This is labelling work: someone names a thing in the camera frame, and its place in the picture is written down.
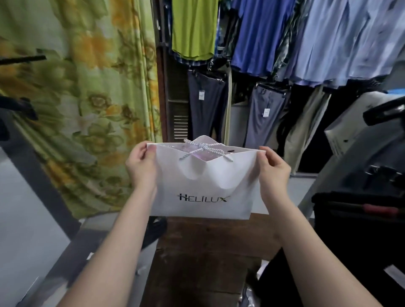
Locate black trousers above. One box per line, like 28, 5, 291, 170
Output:
276, 83, 317, 159

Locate grey blue trousers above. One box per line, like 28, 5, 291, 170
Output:
244, 83, 291, 150

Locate green floral curtain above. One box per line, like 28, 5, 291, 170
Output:
0, 0, 162, 219

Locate lime green shirt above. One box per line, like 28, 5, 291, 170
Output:
171, 0, 219, 61

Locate dark patterned shirt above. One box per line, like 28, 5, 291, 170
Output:
271, 0, 312, 78

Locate person's left hand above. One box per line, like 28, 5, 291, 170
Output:
125, 141, 158, 191

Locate person's left forearm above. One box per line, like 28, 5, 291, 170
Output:
55, 185, 158, 307

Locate row of light blue shirts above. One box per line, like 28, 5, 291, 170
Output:
285, 0, 405, 89

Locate dark folded garment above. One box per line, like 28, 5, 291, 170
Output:
312, 191, 405, 307

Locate pink patterned garment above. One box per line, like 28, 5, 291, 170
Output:
177, 143, 228, 162

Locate dark navy trousers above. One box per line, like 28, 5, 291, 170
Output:
187, 70, 229, 143

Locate beige trousers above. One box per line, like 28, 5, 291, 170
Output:
283, 85, 332, 175

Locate dark wooden shelf unit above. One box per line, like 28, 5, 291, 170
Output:
152, 0, 190, 143

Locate person's right hand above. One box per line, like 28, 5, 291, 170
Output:
256, 146, 292, 197

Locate white paper shopping bag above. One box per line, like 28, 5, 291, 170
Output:
147, 135, 269, 220

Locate brown wooden stool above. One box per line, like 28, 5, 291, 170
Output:
139, 213, 285, 307

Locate person's right forearm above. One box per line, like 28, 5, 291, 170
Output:
263, 189, 383, 307

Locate royal blue shirt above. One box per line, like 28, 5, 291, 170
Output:
230, 0, 296, 78

